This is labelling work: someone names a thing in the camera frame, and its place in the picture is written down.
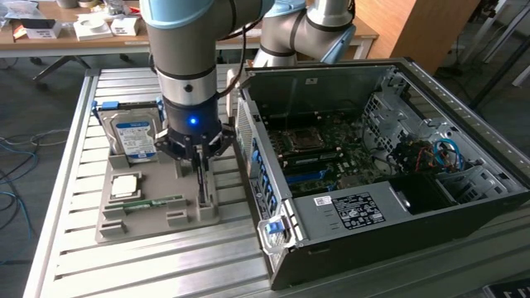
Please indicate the grey power supply unit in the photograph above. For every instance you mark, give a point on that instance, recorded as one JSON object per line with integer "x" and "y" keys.
{"x": 320, "y": 217}

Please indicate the small white box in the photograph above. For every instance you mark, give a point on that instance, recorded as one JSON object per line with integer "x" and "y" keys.
{"x": 125, "y": 28}

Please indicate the loose green RAM stick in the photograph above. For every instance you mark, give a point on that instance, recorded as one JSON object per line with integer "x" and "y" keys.
{"x": 145, "y": 204}

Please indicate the white box black insert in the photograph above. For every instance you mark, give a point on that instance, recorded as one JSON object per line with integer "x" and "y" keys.
{"x": 42, "y": 32}

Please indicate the wooden desk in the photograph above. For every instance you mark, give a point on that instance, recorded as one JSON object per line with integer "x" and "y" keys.
{"x": 62, "y": 45}

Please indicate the metal disk bay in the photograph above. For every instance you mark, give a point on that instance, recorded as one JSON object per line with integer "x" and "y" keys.
{"x": 476, "y": 183}

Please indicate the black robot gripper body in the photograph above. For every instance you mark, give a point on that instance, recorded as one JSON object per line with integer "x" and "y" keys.
{"x": 193, "y": 121}

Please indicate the blue case latch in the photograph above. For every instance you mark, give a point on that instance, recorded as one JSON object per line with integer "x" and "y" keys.
{"x": 273, "y": 226}

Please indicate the hard disk blue label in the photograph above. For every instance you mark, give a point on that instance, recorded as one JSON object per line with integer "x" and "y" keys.
{"x": 133, "y": 133}

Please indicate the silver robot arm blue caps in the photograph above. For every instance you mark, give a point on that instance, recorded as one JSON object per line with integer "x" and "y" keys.
{"x": 182, "y": 46}

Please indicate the silver CPU chip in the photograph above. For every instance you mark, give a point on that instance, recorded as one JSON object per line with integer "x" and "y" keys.
{"x": 126, "y": 186}

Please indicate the grey cup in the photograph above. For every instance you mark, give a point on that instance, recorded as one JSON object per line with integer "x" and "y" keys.
{"x": 68, "y": 3}

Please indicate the white box with tape roll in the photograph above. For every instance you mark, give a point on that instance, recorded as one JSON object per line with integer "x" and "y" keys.
{"x": 93, "y": 31}

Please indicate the blue expansion slot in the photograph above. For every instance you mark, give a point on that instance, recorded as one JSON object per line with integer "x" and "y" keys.
{"x": 309, "y": 177}

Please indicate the black graphics card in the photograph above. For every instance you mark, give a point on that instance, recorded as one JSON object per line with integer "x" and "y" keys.
{"x": 204, "y": 189}

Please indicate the grey parts rack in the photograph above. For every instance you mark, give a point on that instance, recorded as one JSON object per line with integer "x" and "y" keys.
{"x": 158, "y": 186}

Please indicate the green motherboard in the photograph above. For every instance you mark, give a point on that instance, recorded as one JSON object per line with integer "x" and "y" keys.
{"x": 352, "y": 146}

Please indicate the installed green RAM stick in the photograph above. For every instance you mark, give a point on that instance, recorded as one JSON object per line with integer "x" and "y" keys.
{"x": 310, "y": 159}

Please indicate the open black PC case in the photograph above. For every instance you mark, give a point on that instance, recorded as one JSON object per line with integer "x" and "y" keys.
{"x": 373, "y": 254}

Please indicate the metal CPU socket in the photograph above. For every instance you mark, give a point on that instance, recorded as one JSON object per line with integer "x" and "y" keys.
{"x": 306, "y": 138}

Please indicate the chair base legs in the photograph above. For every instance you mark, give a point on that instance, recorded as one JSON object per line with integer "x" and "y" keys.
{"x": 62, "y": 63}

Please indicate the wooden cabinet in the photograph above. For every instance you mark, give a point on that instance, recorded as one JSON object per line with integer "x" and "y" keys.
{"x": 415, "y": 31}

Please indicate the beige tape roll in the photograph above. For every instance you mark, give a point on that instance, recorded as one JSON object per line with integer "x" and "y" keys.
{"x": 88, "y": 3}

